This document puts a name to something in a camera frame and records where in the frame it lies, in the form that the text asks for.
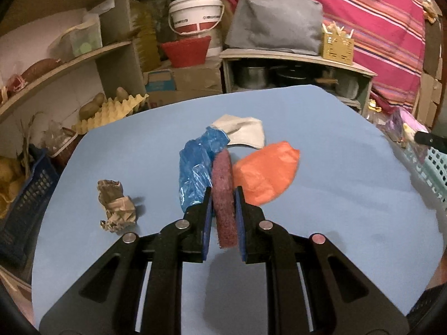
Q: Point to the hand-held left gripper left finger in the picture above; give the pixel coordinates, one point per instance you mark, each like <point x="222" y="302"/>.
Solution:
<point x="208" y="223"/>

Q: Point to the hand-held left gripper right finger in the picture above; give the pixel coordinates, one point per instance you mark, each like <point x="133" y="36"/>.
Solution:
<point x="240" y="223"/>

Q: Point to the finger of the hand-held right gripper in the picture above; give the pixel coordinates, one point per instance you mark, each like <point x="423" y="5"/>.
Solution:
<point x="431" y="139"/>

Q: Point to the light blue plastic basket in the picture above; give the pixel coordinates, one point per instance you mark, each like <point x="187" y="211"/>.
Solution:
<point x="434" y="174"/>

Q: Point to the maroon scouring pad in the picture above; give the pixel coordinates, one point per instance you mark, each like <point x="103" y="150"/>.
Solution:
<point x="223" y="188"/>

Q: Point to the blue plastic bag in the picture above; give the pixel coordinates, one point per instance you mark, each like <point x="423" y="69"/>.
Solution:
<point x="195" y="167"/>

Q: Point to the orange plastic bag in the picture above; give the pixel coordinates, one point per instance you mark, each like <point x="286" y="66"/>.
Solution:
<point x="269" y="171"/>

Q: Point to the white crumpled cloth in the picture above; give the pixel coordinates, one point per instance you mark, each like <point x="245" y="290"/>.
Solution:
<point x="244" y="131"/>

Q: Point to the crumpled brown paper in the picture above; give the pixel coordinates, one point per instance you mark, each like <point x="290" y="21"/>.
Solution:
<point x="115" y="206"/>

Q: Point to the grey pot in cabinet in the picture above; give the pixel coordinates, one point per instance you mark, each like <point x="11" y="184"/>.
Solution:
<point x="346" y="85"/>

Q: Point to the blue table cloth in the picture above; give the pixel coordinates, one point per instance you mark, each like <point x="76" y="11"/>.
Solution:
<point x="331" y="181"/>

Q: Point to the pink striped cloth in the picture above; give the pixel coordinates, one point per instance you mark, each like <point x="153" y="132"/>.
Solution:
<point x="377" y="24"/>

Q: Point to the yellow utensil holder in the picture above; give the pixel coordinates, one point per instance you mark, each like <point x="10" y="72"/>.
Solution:
<point x="337" y="47"/>

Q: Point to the cardboard box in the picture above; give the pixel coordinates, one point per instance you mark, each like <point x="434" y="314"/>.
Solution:
<point x="188" y="83"/>

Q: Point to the steel pot in cabinet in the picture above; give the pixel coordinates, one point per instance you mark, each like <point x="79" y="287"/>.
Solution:
<point x="252" y="76"/>

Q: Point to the yellow egg tray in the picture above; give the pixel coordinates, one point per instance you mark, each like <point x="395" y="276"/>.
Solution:
<point x="111" y="110"/>

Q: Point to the dark pan in cabinet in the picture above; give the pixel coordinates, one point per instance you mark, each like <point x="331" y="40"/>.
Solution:
<point x="293" y="76"/>

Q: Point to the small brown potato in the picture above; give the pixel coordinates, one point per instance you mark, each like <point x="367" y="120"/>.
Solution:
<point x="122" y="94"/>

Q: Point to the low white cabinet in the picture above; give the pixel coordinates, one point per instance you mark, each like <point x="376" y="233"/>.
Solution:
<point x="297" y="57"/>

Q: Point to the brown wicker basket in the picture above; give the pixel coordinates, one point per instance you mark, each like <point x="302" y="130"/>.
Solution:
<point x="63" y="144"/>

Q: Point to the red woven bowl basket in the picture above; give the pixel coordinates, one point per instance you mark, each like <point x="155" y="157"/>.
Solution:
<point x="187" y="50"/>

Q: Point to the dark blue plastic crate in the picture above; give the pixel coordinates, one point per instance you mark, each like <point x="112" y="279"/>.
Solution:
<point x="29" y="199"/>

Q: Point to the wooden shelf unit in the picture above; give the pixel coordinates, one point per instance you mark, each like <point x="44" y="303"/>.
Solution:
<point x="118" y="62"/>

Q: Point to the grey cushion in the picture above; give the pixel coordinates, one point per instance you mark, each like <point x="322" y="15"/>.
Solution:
<point x="276" y="21"/>

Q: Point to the large oil bottle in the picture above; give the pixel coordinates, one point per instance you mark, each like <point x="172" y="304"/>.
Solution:
<point x="145" y="35"/>

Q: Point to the pile of yellow potatoes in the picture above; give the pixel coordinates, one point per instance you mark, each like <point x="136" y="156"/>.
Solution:
<point x="8" y="185"/>

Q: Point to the white plastic bucket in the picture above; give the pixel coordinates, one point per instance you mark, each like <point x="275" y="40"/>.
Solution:
<point x="195" y="14"/>

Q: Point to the clear plastic container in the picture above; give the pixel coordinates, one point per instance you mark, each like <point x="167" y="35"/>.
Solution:
<point x="78" y="40"/>

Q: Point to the sweet potato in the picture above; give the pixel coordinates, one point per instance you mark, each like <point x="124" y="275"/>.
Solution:
<point x="40" y="69"/>

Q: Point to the cardboard wall panels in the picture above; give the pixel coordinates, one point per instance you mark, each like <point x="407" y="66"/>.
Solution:
<point x="431" y="76"/>

